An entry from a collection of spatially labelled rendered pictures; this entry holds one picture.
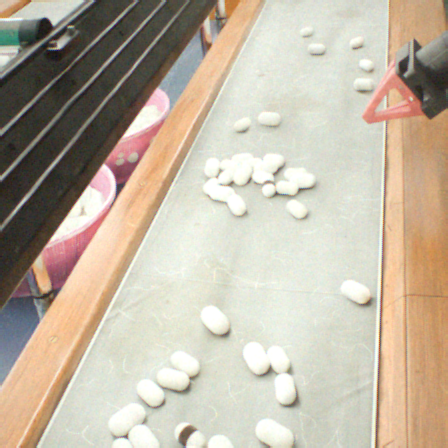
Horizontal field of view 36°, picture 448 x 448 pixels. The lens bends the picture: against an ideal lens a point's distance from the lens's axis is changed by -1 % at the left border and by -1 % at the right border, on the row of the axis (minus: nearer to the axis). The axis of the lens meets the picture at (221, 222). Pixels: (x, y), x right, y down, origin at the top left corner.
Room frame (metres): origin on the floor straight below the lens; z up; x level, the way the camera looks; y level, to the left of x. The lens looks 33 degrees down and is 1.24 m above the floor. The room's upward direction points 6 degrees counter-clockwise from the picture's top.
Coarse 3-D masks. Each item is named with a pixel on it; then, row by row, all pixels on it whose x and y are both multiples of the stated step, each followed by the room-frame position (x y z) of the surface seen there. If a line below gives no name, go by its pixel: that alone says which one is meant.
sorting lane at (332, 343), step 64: (320, 0) 1.70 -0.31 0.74; (384, 0) 1.64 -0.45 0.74; (256, 64) 1.31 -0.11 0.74; (320, 64) 1.27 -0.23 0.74; (384, 64) 1.24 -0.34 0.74; (256, 128) 1.02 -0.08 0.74; (320, 128) 1.00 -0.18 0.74; (384, 128) 0.97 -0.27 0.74; (192, 192) 0.84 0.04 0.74; (256, 192) 0.82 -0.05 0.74; (320, 192) 0.80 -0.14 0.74; (192, 256) 0.69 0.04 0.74; (256, 256) 0.67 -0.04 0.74; (320, 256) 0.66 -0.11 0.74; (128, 320) 0.58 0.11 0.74; (192, 320) 0.57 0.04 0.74; (256, 320) 0.56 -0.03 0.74; (320, 320) 0.55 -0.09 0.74; (128, 384) 0.49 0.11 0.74; (192, 384) 0.48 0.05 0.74; (256, 384) 0.47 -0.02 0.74; (320, 384) 0.46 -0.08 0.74
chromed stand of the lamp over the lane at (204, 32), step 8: (224, 0) 1.55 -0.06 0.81; (216, 8) 1.54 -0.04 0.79; (224, 8) 1.54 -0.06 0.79; (208, 16) 1.40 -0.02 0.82; (216, 16) 1.54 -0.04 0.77; (224, 16) 1.54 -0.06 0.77; (208, 24) 1.40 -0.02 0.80; (216, 24) 1.55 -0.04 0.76; (224, 24) 1.54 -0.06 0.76; (200, 32) 1.40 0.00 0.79; (208, 32) 1.40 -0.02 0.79; (200, 40) 1.40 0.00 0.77; (208, 40) 1.40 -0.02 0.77; (208, 48) 1.39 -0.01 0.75
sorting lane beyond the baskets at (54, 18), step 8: (24, 8) 1.93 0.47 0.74; (32, 8) 1.92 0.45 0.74; (40, 8) 1.91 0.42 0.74; (48, 8) 1.90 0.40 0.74; (56, 8) 1.89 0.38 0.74; (64, 8) 1.89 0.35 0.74; (72, 8) 1.88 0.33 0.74; (16, 16) 1.86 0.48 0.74; (24, 16) 1.85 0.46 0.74; (32, 16) 1.84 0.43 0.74; (40, 16) 1.83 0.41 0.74; (48, 16) 1.83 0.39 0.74; (56, 16) 1.82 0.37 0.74
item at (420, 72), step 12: (444, 36) 0.75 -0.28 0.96; (420, 48) 0.81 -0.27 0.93; (432, 48) 0.75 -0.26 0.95; (444, 48) 0.74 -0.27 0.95; (420, 60) 0.75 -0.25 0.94; (432, 60) 0.74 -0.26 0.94; (444, 60) 0.74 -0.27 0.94; (408, 72) 0.73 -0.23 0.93; (420, 72) 0.73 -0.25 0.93; (432, 72) 0.74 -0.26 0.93; (444, 72) 0.73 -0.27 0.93; (420, 84) 0.72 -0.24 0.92; (432, 84) 0.73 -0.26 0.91; (444, 84) 0.74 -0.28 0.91; (432, 96) 0.72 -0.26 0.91; (444, 96) 0.74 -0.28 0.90; (432, 108) 0.72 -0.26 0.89; (444, 108) 0.71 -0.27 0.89
